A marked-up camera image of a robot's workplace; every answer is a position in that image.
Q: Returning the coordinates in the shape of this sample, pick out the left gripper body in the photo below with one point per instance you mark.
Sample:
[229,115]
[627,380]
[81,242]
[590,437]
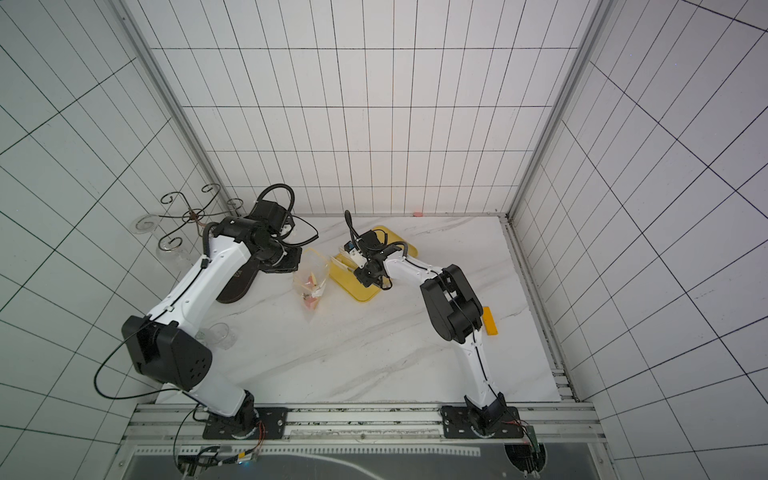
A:
[278,258]

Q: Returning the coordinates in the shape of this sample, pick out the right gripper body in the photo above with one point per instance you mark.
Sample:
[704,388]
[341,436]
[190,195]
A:
[366,276]

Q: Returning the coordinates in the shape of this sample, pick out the white slotted kitchen tongs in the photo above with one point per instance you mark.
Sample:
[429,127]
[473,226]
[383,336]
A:
[343,261]

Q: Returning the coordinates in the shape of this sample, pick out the clear resealable zip bag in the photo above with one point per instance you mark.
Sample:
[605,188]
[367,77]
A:
[310,280]

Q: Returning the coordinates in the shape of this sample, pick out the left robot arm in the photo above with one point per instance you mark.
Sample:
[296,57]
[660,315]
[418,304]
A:
[163,345]

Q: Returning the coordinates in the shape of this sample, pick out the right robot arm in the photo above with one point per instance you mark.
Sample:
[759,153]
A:
[456,315]

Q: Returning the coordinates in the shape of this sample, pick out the yellow plastic tray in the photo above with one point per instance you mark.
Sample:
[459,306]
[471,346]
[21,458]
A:
[346,279]

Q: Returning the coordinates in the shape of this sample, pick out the dark oval rack base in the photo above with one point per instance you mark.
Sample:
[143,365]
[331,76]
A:
[238,285]

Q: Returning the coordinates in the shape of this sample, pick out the clear glass cup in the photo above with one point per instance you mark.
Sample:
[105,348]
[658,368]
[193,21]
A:
[218,336]

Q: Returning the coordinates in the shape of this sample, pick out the metal scroll cup rack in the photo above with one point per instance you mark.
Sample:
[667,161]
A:
[196,216]

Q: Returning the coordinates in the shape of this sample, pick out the yellow block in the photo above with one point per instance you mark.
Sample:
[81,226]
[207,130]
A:
[489,323]

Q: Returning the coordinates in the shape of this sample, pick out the clear glass on rack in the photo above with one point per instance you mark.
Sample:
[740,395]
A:
[145,224]

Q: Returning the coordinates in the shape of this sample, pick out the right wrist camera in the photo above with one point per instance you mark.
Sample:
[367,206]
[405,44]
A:
[362,247]

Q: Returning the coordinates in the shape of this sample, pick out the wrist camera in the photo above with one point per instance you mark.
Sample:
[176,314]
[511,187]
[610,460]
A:
[277,218]
[362,247]

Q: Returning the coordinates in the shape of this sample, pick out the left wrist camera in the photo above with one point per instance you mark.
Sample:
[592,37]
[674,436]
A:
[277,218]

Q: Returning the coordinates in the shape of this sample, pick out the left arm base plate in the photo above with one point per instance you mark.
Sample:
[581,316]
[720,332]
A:
[266,423]

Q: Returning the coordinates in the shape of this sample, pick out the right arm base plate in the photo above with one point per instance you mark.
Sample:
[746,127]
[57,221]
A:
[472,423]

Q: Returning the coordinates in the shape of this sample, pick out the aluminium mounting rail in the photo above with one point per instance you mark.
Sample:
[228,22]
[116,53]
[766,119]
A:
[368,424]

